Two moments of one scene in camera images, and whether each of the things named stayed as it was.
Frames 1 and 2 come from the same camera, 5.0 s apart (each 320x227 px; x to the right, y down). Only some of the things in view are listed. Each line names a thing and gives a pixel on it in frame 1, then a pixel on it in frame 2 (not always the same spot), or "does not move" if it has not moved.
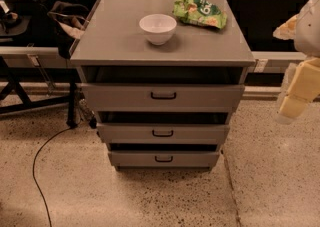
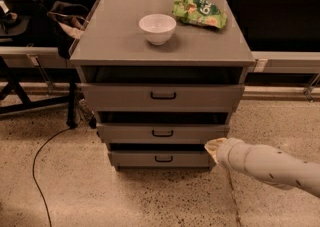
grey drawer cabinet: (163, 68) does not move
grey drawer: (163, 133) does not move
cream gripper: (308, 34) to (228, 152)
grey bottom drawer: (166, 158) does not move
